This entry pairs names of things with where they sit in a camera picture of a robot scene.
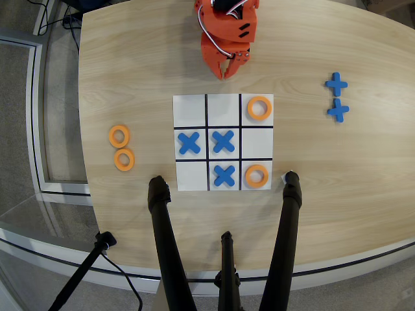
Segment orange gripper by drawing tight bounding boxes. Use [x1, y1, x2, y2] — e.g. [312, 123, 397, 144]
[200, 31, 252, 80]

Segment orange foam ring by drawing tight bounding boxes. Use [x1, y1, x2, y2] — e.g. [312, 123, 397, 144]
[244, 164, 270, 190]
[108, 124, 131, 148]
[113, 148, 136, 172]
[246, 95, 274, 122]

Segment white tic-tac-toe board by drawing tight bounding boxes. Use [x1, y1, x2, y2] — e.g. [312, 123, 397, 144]
[172, 93, 275, 192]

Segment blue foam cross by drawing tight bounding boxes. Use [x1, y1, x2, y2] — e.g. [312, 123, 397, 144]
[325, 71, 349, 97]
[213, 165, 237, 188]
[326, 98, 350, 124]
[177, 132, 202, 156]
[212, 130, 236, 154]

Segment short black tripod leg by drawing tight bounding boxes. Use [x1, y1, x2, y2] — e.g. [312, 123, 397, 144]
[213, 231, 243, 311]

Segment thin black stand pole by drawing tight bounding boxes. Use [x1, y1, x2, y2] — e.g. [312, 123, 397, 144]
[47, 231, 117, 311]

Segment black floor cables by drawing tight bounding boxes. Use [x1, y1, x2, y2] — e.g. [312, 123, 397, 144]
[32, 0, 82, 52]

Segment grey metal floor frame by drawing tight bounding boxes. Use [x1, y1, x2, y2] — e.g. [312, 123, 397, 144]
[0, 27, 93, 198]

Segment black cable on floor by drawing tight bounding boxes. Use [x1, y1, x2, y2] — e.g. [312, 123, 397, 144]
[100, 251, 144, 311]

